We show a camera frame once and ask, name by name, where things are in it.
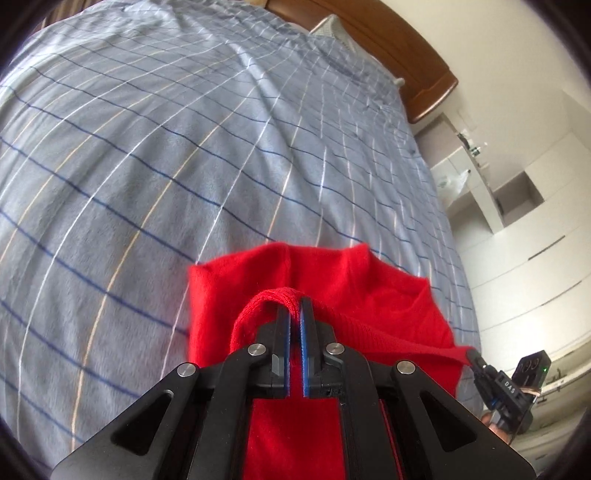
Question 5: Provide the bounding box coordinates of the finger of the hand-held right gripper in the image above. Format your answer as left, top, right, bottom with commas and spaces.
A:
466, 350, 499, 409

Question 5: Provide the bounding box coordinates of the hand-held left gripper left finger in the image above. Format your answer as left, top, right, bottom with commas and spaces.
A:
48, 305, 291, 480

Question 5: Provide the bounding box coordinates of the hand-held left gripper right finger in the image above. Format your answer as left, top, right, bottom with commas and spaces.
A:
300, 298, 539, 480

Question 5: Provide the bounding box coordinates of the red knit sweater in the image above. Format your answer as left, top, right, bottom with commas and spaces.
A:
187, 244, 478, 480

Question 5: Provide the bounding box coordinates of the person's right hand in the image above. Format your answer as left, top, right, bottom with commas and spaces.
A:
480, 412, 513, 445

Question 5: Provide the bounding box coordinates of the white wardrobe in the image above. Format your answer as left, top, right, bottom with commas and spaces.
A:
455, 90, 591, 370

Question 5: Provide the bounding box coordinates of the white nightstand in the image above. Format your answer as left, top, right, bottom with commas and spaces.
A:
429, 115, 546, 236

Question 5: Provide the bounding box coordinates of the clear plastic bag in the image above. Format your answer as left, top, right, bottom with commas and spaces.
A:
434, 170, 472, 195

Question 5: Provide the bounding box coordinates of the blue plaid blanket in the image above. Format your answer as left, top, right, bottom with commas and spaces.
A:
0, 0, 483, 472

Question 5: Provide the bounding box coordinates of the wooden headboard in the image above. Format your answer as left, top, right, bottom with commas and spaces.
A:
265, 0, 459, 124

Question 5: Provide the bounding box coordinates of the pale grey pillow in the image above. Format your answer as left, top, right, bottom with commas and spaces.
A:
308, 14, 407, 88

